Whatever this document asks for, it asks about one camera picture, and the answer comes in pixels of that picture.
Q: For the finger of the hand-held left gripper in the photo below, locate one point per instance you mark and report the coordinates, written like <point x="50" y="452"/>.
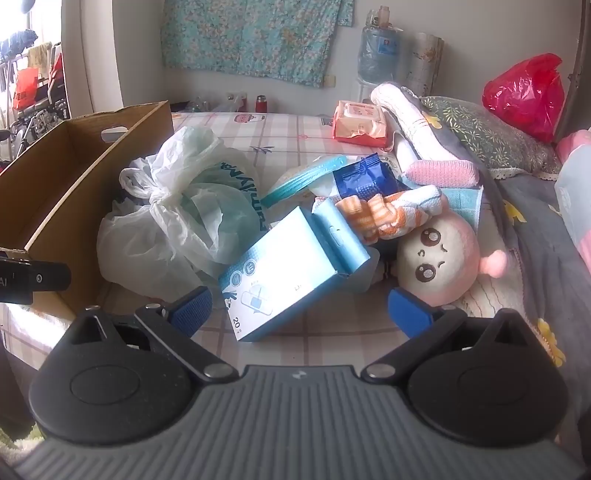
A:
<point x="39" y="278"/>

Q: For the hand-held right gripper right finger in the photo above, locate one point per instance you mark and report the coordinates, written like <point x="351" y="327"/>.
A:
<point x="408" y="313"/>

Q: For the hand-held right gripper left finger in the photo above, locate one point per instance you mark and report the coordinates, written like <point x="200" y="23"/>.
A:
<point x="191" y="308"/>

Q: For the pink plush doll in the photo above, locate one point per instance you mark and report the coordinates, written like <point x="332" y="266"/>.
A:
<point x="438" y="258"/>

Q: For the light blue paper box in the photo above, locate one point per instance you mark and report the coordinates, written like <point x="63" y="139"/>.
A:
<point x="277" y="277"/>

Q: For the brown cardboard box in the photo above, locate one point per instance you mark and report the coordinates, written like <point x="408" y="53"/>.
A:
<point x="69" y="184"/>

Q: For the pink knitted sponge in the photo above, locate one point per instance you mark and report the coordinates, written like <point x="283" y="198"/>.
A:
<point x="438" y="173"/>

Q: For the orange striped cloth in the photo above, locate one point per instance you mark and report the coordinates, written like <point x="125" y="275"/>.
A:
<point x="392" y="214"/>

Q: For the white green plastic bag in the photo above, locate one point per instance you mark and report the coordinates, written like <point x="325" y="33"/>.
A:
<point x="184" y="207"/>

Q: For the light blue towel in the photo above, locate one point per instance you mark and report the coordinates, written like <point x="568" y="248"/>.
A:
<point x="464" y="203"/>

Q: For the dark blue foil packet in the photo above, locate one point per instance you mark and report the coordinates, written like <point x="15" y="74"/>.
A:
<point x="364" y="177"/>

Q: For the grey quilt with yellow flowers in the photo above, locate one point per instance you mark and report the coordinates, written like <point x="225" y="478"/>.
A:
<point x="531" y="240"/>

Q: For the wheelchair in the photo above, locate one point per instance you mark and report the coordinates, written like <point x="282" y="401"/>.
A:
<point x="44" y="110"/>

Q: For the teal-edged white pouch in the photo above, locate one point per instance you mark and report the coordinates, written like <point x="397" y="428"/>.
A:
<point x="300" y="177"/>

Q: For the red shopping bag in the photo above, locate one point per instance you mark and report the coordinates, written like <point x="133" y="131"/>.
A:
<point x="25" y="90"/>

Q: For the orange wet wipes packet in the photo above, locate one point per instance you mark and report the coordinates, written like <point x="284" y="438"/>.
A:
<point x="360" y="124"/>

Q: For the green leaf-print pillow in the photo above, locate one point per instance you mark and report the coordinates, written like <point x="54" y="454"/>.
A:
<point x="485" y="134"/>

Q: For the pale translucent plastic bag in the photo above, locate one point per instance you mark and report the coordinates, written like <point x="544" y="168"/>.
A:
<point x="575" y="203"/>

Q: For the clear plastic bag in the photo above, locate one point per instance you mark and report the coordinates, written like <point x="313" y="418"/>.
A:
<point x="228" y="104"/>

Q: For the red thermos bottle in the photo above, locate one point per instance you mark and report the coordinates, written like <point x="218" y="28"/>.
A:
<point x="261" y="104"/>

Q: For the large red plastic bag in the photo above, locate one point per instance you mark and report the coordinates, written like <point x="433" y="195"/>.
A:
<point x="526" y="97"/>

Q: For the rolled printed mat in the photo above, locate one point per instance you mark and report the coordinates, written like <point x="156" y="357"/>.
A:
<point x="422" y="62"/>

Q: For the blue water jug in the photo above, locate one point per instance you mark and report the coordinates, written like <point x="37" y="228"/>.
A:
<point x="378" y="55"/>

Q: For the white wall socket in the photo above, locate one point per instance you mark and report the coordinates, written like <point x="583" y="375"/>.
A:
<point x="330" y="80"/>

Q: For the teal floral wall cloth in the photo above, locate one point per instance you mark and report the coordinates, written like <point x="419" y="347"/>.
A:
<point x="254" y="37"/>

